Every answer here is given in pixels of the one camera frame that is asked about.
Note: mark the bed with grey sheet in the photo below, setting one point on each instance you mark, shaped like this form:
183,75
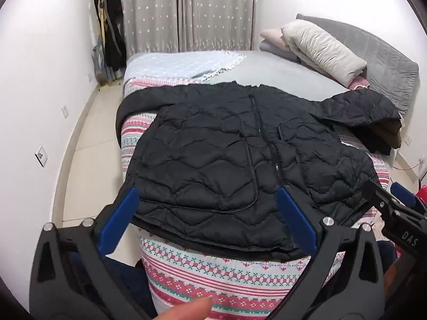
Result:
283,73

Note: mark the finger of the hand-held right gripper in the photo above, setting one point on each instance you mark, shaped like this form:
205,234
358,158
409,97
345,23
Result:
383,200
405,193

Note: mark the grey patterned curtain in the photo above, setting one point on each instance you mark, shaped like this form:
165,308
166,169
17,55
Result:
220,10
150,10

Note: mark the hanging black garment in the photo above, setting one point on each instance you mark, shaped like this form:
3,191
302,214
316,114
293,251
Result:
115,20

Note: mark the black quilted jacket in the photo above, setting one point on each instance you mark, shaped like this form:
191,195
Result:
206,146

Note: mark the brown folded garment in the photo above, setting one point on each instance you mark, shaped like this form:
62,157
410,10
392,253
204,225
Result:
394,133

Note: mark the grey padded headboard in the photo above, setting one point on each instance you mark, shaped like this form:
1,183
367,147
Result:
383,56

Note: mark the grey tote bag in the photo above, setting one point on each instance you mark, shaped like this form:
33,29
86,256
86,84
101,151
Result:
100,63

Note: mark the red object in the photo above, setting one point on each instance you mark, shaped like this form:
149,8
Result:
423,193

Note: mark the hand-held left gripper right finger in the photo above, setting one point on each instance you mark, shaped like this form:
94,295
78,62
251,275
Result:
298,220

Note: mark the cream pillow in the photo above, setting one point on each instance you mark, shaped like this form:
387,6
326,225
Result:
323,51

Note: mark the pink pillow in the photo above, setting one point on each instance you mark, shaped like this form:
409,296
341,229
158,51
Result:
273,36

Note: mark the person's left hand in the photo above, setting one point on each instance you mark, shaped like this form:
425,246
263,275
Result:
186,310

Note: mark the patterned striped blanket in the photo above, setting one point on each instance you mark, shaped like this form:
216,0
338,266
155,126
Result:
200,280

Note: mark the pink cloth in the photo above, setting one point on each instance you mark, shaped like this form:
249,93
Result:
359,82

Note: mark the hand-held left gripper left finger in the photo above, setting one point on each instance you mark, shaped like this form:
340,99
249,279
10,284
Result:
121,220

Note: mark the light blue fringed blanket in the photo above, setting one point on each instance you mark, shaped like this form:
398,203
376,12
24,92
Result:
173,65

